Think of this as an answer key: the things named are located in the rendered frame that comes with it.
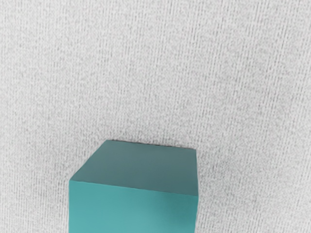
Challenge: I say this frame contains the teal block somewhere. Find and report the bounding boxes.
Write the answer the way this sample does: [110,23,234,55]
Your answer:
[69,139,200,233]

